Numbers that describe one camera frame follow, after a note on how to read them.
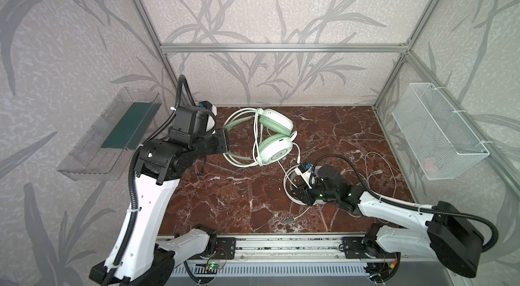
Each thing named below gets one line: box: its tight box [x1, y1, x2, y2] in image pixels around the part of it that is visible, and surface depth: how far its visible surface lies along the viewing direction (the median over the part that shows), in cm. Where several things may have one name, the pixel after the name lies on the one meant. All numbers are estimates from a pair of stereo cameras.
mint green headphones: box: [223, 109, 294, 163], surface depth 55 cm
